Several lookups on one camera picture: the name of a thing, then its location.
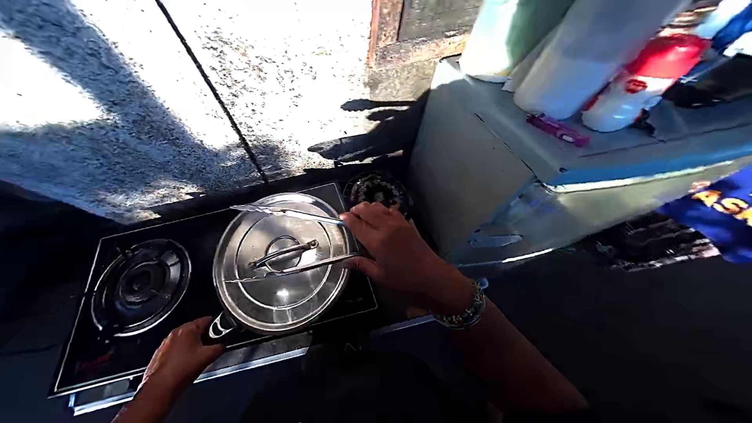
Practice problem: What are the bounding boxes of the silver metal tongs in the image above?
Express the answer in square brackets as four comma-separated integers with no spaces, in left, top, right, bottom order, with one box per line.
[226,204,366,284]

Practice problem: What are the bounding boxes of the pale green white container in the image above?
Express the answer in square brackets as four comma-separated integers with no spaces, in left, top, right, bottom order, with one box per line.
[459,0,575,83]

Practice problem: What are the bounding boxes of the large white plastic bottle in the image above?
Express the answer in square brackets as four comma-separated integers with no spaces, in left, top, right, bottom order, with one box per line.
[504,0,694,121]

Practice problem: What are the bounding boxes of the steel pot with black handle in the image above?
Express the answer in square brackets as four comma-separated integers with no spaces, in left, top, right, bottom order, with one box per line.
[201,193,357,346]

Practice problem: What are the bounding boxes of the person's right forearm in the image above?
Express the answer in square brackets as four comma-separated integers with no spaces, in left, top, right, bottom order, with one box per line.
[437,287,590,417]

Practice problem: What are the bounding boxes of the blue cloth with yellow letters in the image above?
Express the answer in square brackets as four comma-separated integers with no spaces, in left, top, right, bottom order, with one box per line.
[659,164,752,264]

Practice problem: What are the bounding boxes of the worn wooden door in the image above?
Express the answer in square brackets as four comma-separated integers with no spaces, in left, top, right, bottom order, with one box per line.
[368,0,484,70]

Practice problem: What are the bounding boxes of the black glass gas stove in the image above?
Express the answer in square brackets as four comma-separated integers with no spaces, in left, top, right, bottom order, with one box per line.
[48,182,379,417]

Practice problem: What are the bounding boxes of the black crumpled item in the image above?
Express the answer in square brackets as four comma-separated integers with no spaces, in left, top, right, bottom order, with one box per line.
[664,54,752,109]

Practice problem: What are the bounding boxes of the purple lighter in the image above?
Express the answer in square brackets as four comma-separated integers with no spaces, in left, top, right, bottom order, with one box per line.
[526,113,591,148]

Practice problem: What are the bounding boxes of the round steel pot lid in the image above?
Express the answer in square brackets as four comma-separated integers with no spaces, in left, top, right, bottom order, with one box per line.
[215,193,350,332]

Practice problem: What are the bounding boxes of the person's left hand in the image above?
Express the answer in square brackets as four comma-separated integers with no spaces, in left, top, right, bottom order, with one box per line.
[143,316,226,393]

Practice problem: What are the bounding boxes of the person's right hand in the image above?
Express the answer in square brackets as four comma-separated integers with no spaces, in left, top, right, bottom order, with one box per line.
[340,201,474,316]

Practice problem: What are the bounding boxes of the dark patterned cloth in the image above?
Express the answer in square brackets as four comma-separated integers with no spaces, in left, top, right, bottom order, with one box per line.
[587,211,721,272]

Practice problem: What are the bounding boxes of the white bottle with red top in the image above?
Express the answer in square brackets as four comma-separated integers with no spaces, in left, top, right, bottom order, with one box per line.
[582,33,712,133]

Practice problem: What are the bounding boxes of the person's left forearm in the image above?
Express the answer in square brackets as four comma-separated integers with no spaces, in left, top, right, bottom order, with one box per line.
[112,374,186,423]

